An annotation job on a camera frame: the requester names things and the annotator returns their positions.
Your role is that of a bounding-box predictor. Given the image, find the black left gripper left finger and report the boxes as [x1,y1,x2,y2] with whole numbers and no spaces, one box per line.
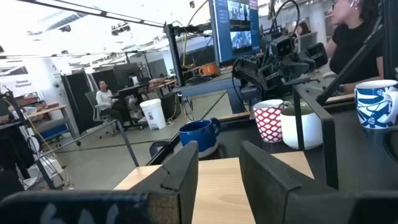
[129,141,200,224]

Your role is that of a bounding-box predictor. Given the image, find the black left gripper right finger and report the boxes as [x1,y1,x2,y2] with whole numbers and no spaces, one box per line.
[238,140,340,224]

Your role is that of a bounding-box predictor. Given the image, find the dark blue ceramic mug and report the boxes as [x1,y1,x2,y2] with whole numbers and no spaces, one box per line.
[178,117,222,159]

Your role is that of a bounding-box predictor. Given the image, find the red white lattice mug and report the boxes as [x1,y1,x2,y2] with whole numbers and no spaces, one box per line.
[252,99,294,143]

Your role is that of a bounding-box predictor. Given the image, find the white mug green interior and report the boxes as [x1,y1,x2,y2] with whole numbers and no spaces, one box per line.
[279,105,324,151]

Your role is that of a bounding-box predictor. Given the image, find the blue white patterned mug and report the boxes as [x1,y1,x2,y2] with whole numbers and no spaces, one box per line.
[354,79,398,130]

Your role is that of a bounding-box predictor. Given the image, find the orange mug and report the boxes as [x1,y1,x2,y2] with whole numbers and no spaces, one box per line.
[198,63,220,77]

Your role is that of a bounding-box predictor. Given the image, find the blue screen computer monitor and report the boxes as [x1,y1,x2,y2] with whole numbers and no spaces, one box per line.
[208,0,261,68]

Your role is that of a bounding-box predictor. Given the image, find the white waste bin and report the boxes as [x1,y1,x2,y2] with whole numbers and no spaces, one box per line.
[139,98,167,131]

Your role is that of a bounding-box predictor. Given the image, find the person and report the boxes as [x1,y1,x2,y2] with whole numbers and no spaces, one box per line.
[294,20,312,39]
[322,0,386,95]
[95,80,125,127]
[0,90,37,200]

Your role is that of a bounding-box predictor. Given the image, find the black standing desk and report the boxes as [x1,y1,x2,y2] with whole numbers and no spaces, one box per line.
[111,82,150,131]

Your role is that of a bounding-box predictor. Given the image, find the gray office chair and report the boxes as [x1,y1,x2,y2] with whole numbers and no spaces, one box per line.
[84,91,118,139]

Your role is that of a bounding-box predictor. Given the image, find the black partition panel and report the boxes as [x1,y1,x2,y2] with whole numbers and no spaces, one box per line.
[91,62,144,94]
[60,70,96,135]

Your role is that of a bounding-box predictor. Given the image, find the blue storage bin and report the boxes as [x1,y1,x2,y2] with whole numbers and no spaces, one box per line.
[39,123,70,141]

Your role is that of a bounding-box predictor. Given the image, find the wooden workbench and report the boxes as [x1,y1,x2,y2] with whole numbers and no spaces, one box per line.
[26,104,82,147]

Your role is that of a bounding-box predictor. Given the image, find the overhead light bar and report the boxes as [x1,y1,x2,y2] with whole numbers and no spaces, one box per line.
[17,0,166,29]

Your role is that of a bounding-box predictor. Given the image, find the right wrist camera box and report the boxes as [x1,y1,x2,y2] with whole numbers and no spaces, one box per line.
[269,34,295,59]

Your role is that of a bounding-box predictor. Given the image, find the black cable coil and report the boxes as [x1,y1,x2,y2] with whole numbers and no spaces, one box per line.
[185,74,214,86]

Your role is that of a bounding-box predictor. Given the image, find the black metal post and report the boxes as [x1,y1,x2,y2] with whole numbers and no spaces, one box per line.
[163,23,187,88]

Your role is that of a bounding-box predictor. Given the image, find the black diagonal frame strut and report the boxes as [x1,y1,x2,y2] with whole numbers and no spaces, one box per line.
[315,15,386,106]

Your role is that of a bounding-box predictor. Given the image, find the black ceiling camera cluster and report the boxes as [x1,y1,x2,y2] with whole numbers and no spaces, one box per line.
[110,22,132,37]

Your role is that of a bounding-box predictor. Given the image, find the black vertical frame post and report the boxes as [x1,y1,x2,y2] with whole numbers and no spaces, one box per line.
[381,0,398,82]

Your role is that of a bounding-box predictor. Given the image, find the white wall sign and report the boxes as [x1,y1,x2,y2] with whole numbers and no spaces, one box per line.
[0,73,37,98]

